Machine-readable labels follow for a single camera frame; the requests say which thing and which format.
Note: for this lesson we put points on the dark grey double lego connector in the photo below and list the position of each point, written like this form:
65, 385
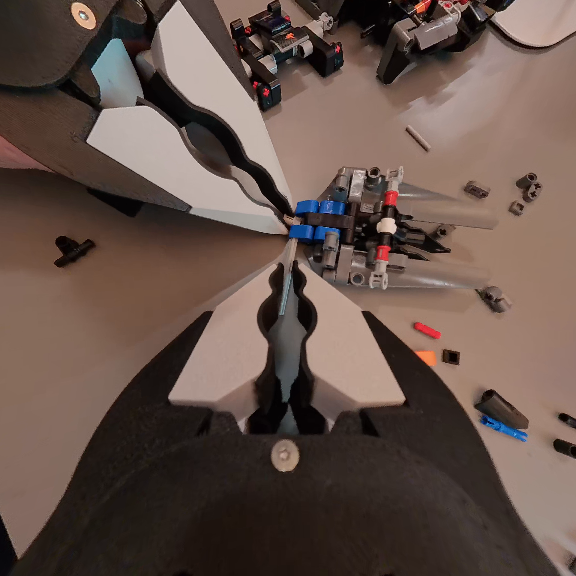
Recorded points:
529, 186

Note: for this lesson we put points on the orange lego curved brick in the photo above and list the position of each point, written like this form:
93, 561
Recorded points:
426, 357

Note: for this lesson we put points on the light grey lego axle connector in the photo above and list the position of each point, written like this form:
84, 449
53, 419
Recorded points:
292, 220

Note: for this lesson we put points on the tiny dark grey lego piece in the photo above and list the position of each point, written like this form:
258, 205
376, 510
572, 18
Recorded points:
516, 208

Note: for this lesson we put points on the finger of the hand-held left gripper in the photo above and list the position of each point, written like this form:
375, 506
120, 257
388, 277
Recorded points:
211, 76
148, 148

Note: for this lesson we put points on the black lego pin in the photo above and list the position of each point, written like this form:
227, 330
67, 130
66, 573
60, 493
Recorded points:
564, 447
568, 419

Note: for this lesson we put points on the large lego vehicle build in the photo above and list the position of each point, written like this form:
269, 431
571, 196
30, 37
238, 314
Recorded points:
427, 31

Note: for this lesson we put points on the small black lego frame assembly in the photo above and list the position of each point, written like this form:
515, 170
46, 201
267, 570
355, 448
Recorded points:
283, 40

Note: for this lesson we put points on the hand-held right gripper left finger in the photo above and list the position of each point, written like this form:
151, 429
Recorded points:
216, 360

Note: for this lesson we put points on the dark grey lego axle connector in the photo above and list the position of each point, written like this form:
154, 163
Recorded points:
444, 231

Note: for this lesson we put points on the white rounded base plate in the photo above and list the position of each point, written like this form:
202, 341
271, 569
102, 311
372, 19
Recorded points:
540, 22

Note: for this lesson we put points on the dark grey curved panel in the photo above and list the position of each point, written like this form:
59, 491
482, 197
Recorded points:
501, 408

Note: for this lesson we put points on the dark grey lego beam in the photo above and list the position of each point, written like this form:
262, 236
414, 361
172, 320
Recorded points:
477, 189

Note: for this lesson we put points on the dark grey curved lego connector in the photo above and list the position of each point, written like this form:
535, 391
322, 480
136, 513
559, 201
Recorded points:
495, 299

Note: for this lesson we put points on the long light grey lego axle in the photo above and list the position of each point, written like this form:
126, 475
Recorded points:
286, 283

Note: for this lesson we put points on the blue lego long pin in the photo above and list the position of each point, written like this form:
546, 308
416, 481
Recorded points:
504, 429

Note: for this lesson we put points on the red lego pin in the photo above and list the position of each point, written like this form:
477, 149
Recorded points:
427, 330

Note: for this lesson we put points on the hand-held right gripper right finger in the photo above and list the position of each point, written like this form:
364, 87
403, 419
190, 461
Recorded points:
355, 360

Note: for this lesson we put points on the short light grey lego axle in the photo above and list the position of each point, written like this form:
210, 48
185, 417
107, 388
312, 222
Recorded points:
418, 138

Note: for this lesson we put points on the black lego T connector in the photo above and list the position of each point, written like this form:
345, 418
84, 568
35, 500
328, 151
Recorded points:
72, 249

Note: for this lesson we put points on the small black square lego piece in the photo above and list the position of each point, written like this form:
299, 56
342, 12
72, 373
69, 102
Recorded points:
451, 357

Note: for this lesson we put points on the grey winged lego assembly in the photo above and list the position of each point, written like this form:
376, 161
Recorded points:
405, 225

